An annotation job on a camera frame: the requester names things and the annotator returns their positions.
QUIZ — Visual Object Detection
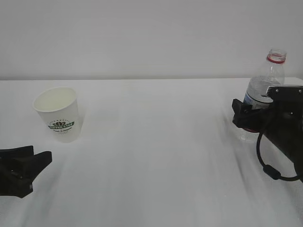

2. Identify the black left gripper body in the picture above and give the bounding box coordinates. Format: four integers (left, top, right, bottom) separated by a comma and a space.
0, 159, 33, 198

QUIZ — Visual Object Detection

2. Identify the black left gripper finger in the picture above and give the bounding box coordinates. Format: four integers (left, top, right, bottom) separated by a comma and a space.
0, 146, 34, 159
10, 151, 52, 181

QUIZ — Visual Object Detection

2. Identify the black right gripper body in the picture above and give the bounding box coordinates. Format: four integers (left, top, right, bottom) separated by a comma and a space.
247, 101, 303, 182

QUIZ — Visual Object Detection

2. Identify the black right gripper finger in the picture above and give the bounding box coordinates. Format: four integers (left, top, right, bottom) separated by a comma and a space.
232, 99, 270, 129

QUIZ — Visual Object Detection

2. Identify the clear plastic water bottle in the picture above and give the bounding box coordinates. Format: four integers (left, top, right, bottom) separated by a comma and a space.
236, 48, 287, 142

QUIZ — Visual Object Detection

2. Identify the white paper cup green logo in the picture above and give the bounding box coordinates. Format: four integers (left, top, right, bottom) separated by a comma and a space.
33, 87, 80, 143

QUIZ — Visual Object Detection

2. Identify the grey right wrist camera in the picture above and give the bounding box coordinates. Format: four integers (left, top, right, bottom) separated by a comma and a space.
267, 85, 303, 102

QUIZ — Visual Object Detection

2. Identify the black right camera cable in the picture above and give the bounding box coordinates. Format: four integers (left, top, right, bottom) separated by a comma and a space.
256, 131, 299, 182

